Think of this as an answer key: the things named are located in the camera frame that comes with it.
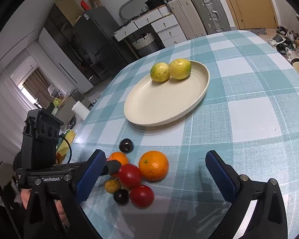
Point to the small orange tangerine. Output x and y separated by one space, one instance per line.
118 156

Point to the dark purple plum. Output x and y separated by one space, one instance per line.
126 145
121 197

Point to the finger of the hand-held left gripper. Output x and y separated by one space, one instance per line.
112 166

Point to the dark grey refrigerator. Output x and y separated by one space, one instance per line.
99 34

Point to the small brown fruit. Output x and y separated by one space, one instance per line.
112 186

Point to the pile of shoes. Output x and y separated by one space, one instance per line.
286 44

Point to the red tomato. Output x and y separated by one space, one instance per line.
129 176
141 196

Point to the silver suitcase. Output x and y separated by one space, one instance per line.
209 12

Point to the cardboard box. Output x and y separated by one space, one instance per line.
68 10

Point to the beige suitcase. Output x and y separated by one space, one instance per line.
184 17

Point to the yellow green citrus fruit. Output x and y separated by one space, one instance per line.
160 72
180 69

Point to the brown curtain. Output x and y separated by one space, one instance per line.
37 87

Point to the woven laundry basket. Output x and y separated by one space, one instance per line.
145 44

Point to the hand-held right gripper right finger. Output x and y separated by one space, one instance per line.
221 176

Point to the white drawer cabinet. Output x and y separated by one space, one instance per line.
164 27

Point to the person's left hand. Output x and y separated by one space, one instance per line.
62 214

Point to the teal checked tablecloth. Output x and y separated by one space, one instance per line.
251 109

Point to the white oval frame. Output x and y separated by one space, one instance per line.
122 7

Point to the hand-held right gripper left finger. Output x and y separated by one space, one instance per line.
89 179

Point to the wooden door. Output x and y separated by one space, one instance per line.
246 2

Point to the large orange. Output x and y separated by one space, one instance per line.
153 165

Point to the cream oval plate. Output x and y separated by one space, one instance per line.
162 99

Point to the white paper towel roll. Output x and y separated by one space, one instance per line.
80 109

